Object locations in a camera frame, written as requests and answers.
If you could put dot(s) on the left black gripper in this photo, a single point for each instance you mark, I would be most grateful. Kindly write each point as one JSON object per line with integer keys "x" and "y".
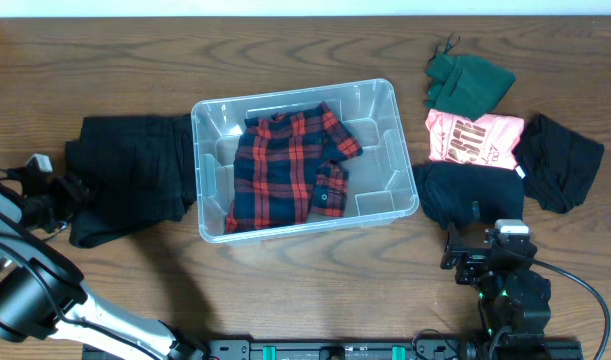
{"x": 70, "y": 194}

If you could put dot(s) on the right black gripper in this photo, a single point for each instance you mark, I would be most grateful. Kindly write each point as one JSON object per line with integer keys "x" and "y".
{"x": 474, "y": 258}

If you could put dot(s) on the black pants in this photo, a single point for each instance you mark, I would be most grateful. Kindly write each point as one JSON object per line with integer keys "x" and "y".
{"x": 140, "y": 172}

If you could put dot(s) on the black ribbed garment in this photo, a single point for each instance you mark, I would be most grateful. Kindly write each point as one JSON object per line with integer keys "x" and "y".
{"x": 560, "y": 165}

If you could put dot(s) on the red navy plaid shirt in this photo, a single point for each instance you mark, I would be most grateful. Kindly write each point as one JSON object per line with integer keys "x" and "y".
{"x": 288, "y": 166}

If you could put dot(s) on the clear plastic storage container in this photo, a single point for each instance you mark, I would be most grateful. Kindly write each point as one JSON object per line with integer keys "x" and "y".
{"x": 381, "y": 186}

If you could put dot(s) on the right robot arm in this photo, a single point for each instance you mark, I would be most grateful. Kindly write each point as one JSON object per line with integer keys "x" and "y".
{"x": 513, "y": 300}

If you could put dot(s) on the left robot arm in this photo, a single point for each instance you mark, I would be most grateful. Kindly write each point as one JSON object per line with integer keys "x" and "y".
{"x": 44, "y": 295}

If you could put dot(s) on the dark teal folded shirt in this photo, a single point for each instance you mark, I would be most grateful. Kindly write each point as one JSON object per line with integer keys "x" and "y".
{"x": 463, "y": 194}

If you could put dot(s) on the pink printed t-shirt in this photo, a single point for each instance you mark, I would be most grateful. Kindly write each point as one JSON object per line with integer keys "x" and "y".
{"x": 488, "y": 141}

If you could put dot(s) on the dark green folded garment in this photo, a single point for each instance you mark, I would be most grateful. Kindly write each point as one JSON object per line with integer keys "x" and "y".
{"x": 465, "y": 85}

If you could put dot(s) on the black mounting rail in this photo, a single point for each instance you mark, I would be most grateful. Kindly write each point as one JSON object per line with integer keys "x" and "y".
{"x": 423, "y": 348}

